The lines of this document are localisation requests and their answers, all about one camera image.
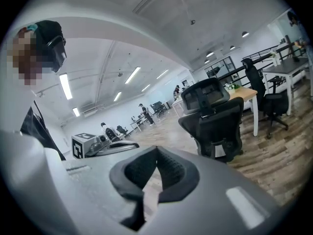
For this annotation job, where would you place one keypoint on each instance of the white vase with flowers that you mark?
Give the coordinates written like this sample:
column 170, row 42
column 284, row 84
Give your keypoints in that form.
column 275, row 59

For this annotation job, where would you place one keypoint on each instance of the group of ceiling tube lights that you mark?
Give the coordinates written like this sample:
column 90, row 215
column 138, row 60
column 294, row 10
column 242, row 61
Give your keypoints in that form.
column 65, row 86

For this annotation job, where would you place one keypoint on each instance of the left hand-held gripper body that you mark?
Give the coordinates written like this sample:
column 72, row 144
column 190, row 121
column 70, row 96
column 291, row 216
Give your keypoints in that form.
column 80, row 146

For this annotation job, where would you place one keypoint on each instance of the black head-mounted camera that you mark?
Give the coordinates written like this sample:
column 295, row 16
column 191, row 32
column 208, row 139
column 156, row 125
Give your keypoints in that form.
column 58, row 53

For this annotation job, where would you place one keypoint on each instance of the black high-back office chair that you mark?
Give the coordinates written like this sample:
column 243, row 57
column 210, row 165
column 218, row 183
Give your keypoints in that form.
column 256, row 82

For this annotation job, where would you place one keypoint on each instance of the black metal railing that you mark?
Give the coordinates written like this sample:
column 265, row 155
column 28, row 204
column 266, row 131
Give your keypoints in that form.
column 264, row 54

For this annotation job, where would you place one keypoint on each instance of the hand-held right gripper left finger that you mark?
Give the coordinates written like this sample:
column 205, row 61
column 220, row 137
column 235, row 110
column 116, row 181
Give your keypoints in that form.
column 93, row 180

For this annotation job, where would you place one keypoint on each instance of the dark top desk white legs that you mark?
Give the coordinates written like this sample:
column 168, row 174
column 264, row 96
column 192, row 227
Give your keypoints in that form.
column 288, row 66

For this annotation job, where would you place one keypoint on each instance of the wooden desk white legs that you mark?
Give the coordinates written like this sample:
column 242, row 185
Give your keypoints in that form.
column 244, row 92

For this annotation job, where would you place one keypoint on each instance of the person's black cap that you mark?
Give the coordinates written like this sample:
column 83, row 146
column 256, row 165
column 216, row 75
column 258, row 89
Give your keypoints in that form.
column 49, row 29

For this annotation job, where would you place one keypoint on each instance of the distant white desk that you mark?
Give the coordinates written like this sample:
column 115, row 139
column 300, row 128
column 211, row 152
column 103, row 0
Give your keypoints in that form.
column 138, row 122

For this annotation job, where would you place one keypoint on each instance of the person's white shirt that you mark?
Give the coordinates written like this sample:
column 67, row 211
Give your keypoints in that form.
column 14, row 109

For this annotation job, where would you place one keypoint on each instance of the person's black garment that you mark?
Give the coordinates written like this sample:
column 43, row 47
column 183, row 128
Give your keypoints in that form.
column 39, row 131

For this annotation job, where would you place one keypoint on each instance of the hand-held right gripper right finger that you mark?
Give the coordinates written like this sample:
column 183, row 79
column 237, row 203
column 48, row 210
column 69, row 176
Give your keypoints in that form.
column 210, row 180

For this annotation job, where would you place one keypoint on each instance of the distant black office chair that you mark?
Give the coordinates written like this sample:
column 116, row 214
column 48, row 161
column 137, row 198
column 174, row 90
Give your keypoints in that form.
column 121, row 130
column 157, row 108

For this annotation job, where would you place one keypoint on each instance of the white flower pot plant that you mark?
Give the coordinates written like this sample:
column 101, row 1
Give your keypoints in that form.
column 232, row 86

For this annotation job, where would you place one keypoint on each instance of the black mesh office chair grey headrest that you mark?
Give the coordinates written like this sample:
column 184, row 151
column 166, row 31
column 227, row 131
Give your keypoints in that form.
column 217, row 124

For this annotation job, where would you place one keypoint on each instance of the black framed window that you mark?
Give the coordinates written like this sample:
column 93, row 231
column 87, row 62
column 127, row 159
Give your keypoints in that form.
column 220, row 67

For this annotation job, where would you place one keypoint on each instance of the person's head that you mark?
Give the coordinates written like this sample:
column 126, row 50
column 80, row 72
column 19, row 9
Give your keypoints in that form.
column 29, row 55

